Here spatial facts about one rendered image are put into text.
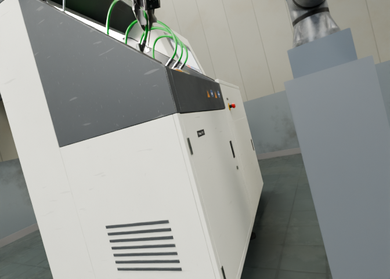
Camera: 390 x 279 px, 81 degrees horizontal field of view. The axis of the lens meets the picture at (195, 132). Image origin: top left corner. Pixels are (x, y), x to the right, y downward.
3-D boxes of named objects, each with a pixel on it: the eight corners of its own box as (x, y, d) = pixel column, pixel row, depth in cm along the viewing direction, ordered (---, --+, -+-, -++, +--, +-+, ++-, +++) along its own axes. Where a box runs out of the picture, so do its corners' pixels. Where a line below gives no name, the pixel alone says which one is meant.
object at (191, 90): (181, 112, 80) (170, 67, 79) (170, 115, 81) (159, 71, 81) (224, 108, 137) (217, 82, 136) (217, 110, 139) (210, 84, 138)
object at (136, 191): (235, 338, 78) (176, 112, 76) (107, 322, 100) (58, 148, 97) (257, 231, 143) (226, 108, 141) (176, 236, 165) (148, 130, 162)
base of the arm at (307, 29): (339, 40, 82) (333, 13, 82) (343, 30, 69) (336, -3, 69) (295, 55, 90) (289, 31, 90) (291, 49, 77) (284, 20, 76)
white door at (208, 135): (231, 303, 80) (181, 113, 78) (225, 303, 81) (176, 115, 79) (253, 217, 140) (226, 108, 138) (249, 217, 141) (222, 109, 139)
